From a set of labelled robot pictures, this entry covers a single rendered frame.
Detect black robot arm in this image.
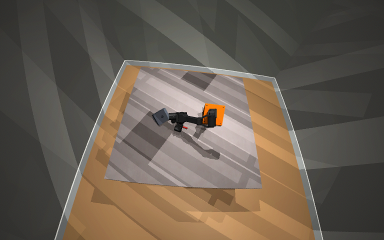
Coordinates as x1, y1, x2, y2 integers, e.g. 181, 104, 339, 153
168, 108, 217, 128

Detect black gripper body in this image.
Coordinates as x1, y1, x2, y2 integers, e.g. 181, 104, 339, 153
174, 123, 184, 132

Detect dark grey square panel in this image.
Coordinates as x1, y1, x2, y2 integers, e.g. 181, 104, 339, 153
152, 108, 169, 126

